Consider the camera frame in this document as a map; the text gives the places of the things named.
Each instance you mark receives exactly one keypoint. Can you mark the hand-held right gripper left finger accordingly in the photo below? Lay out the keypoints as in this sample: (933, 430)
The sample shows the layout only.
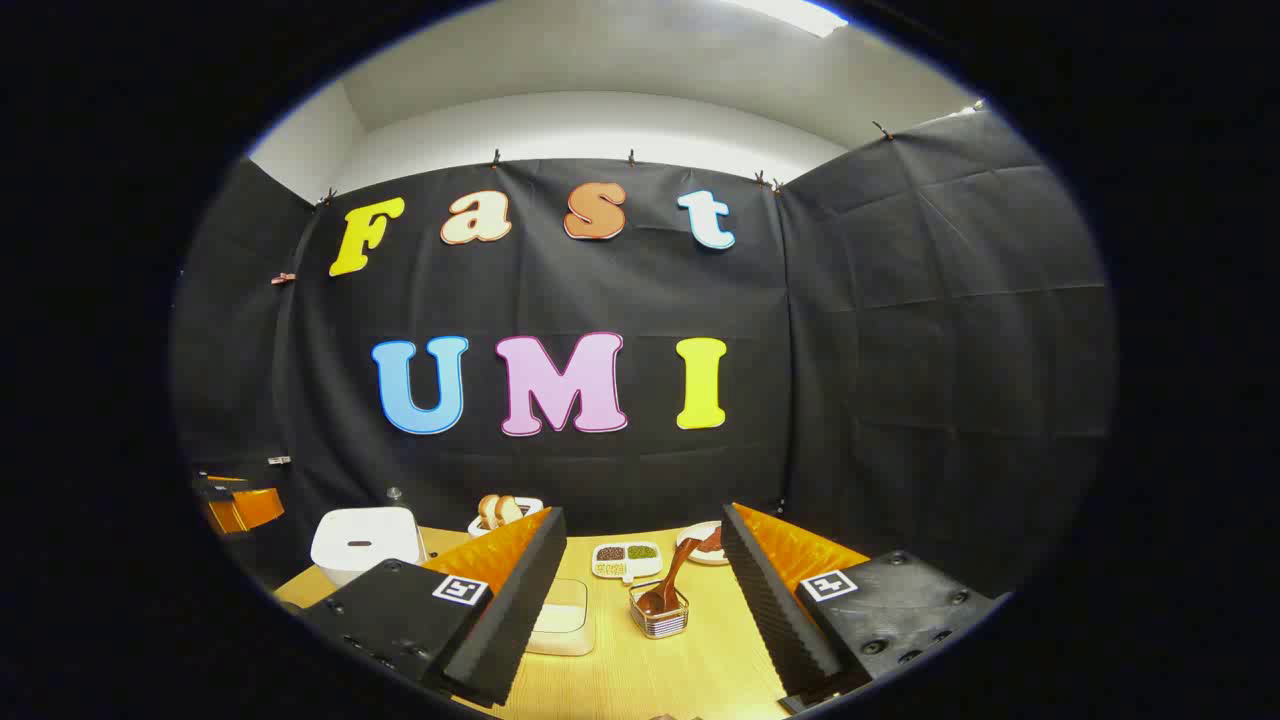
(515, 600)

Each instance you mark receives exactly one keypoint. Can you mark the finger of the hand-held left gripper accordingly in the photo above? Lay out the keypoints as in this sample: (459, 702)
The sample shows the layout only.
(255, 508)

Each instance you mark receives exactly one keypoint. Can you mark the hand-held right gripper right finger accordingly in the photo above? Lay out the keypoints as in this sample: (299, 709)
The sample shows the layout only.
(770, 610)

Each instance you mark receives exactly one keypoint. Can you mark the clear box of rice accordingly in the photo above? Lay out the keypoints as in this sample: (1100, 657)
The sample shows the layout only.
(562, 625)

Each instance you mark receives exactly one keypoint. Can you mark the brown wooden spoon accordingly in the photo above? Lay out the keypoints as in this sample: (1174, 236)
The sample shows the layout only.
(672, 580)

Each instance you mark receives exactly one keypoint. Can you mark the white rice cooker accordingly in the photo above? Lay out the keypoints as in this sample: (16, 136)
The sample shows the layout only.
(365, 540)

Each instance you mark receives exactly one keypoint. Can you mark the red meat slice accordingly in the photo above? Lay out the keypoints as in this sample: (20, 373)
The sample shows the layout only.
(712, 543)

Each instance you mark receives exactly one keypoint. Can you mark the toasted bread slice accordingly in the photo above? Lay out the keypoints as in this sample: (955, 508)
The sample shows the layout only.
(486, 510)
(508, 508)

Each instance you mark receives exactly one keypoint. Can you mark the white toaster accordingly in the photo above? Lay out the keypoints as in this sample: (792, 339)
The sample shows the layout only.
(528, 505)

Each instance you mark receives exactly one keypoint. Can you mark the white round plate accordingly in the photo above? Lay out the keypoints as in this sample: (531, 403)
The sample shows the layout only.
(692, 545)

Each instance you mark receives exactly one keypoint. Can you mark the white divided bean dish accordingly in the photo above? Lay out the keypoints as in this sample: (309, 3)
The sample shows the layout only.
(626, 560)

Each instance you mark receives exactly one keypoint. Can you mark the black backdrop cloth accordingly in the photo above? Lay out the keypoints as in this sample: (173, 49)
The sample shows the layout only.
(880, 330)

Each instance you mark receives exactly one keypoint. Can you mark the ceiling light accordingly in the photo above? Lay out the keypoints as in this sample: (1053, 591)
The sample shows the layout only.
(790, 14)

